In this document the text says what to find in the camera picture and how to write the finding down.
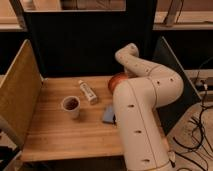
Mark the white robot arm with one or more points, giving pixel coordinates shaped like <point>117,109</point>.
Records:
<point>134,101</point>

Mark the dark back panel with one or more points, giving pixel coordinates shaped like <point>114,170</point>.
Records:
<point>84,43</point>

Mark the orange ceramic bowl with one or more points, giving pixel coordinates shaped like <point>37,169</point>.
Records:
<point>115,80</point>

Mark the dark right side panel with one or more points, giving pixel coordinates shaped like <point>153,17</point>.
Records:
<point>170,115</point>

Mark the white tube bottle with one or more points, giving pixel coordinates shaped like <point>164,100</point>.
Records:
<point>88,92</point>

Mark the wooden left side panel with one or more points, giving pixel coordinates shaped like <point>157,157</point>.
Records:
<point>19,90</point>

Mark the dark panel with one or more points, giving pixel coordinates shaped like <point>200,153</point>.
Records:
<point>84,43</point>
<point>170,115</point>

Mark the blue sponge block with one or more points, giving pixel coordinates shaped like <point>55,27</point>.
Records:
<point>108,115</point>

